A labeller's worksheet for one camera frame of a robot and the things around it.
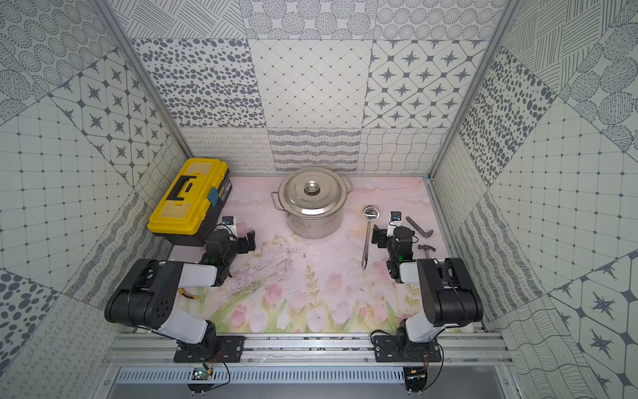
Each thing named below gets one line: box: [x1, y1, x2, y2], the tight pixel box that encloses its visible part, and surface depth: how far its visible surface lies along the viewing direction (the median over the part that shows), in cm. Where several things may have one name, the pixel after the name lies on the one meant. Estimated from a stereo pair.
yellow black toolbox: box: [147, 157, 232, 247], surface depth 92 cm
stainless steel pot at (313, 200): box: [270, 167, 354, 240], surface depth 95 cm
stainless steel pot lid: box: [278, 167, 349, 218], surface depth 94 cm
